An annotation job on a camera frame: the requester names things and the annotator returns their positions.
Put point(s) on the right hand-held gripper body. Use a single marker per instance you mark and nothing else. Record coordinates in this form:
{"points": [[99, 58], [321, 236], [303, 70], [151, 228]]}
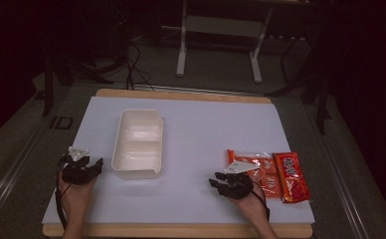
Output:
{"points": [[239, 186]]}

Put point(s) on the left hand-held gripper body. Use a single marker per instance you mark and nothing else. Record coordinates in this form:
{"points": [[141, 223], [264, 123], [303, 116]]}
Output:
{"points": [[75, 173]]}

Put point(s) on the clear orange snack packet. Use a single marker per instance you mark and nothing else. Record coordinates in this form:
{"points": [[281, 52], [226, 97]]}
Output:
{"points": [[270, 184]]}

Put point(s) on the white plastic divided container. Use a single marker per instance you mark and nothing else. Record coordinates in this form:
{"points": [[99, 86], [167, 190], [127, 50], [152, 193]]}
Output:
{"points": [[138, 146]]}

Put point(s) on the red snack packet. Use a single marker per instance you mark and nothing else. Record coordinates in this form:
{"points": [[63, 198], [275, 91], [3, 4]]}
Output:
{"points": [[292, 177]]}

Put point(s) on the person's right hand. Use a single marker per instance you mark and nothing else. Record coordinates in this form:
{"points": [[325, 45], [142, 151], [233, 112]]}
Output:
{"points": [[252, 207]]}

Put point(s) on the person's left hand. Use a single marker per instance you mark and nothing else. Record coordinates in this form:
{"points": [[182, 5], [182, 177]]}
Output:
{"points": [[77, 199]]}

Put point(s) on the white table mat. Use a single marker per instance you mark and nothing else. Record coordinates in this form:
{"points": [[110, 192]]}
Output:
{"points": [[194, 139]]}

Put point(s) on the wooden table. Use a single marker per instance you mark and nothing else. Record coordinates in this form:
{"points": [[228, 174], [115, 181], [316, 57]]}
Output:
{"points": [[181, 230]]}

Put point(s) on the dark metal stand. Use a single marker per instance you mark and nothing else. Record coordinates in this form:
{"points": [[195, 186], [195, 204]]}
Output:
{"points": [[322, 109], [48, 94]]}

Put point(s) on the silver floor strip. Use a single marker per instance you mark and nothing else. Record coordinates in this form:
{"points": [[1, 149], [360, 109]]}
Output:
{"points": [[187, 89]]}

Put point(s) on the white metal stand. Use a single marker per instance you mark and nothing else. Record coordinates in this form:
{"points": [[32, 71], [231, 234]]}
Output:
{"points": [[181, 49]]}

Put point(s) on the grey floor rail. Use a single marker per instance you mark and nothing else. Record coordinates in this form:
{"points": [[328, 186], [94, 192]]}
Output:
{"points": [[10, 177], [345, 186]]}

